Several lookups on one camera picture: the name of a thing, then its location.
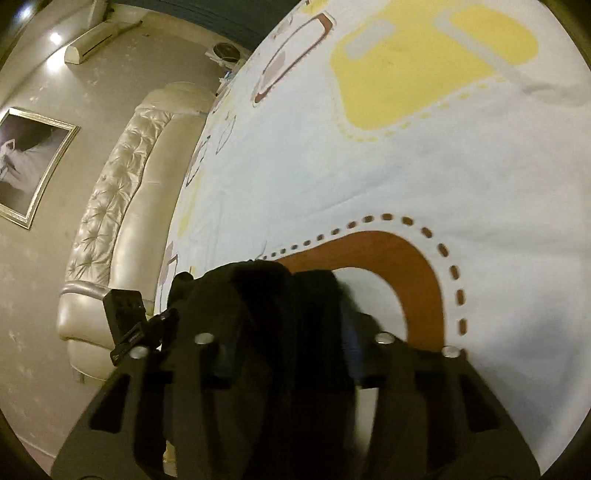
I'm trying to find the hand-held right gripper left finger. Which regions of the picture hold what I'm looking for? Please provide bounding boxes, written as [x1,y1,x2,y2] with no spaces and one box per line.
[52,331,234,480]

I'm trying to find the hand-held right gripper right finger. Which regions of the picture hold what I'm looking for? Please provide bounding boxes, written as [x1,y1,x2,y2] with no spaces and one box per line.
[345,314,542,480]

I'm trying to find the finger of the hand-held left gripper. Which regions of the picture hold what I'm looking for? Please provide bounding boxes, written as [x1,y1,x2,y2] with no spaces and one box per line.
[167,271,195,315]

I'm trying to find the black pants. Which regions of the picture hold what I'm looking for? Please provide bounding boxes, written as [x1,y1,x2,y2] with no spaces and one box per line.
[164,259,370,480]

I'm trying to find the cream tufted headboard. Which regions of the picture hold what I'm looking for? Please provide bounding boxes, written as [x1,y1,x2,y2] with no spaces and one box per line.
[56,82,218,384]

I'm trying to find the white patterned bed sheet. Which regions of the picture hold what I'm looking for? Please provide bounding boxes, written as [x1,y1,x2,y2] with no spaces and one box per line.
[154,0,591,480]

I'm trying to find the white air conditioner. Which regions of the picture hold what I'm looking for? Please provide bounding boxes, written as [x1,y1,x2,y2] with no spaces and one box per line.
[64,21,144,64]

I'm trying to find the blue curtain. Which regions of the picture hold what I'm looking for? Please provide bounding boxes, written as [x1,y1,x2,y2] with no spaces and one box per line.
[108,0,305,47]

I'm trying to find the framed wall picture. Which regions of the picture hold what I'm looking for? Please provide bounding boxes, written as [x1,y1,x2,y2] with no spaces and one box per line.
[0,107,80,230]

